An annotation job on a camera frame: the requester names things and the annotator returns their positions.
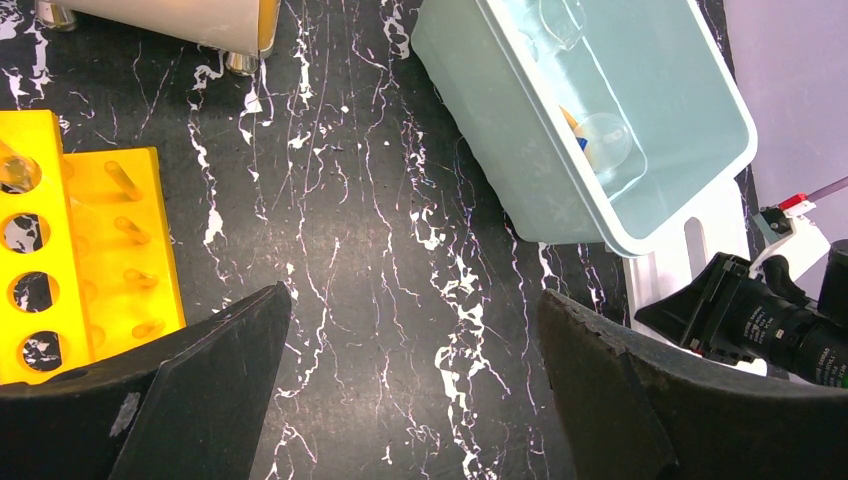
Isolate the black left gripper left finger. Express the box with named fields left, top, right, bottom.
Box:
left=1, top=283, right=292, bottom=479

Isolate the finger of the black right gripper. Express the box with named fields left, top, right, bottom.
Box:
left=635, top=272, right=711, bottom=348

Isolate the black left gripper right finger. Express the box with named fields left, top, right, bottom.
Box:
left=536, top=289, right=847, bottom=479

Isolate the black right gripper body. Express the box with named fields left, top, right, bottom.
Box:
left=688, top=254, right=848, bottom=389

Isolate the white bin lid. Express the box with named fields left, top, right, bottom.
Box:
left=623, top=179, right=750, bottom=344

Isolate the yellow test tube rack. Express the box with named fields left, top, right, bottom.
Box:
left=1, top=110, right=186, bottom=385

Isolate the small clear glass beaker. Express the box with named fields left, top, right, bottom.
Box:
left=575, top=113, right=633, bottom=173

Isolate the tan rubber tubing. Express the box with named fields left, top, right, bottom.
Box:
left=559, top=106, right=578, bottom=133

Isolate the clear glass test tube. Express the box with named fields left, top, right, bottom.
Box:
left=1, top=142, right=42, bottom=193

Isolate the clear plastic funnel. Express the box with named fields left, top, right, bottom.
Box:
left=529, top=0, right=587, bottom=52

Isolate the teal plastic bin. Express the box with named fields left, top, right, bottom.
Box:
left=411, top=0, right=758, bottom=257

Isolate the white cylindrical drum device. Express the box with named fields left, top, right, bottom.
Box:
left=34, top=0, right=281, bottom=76

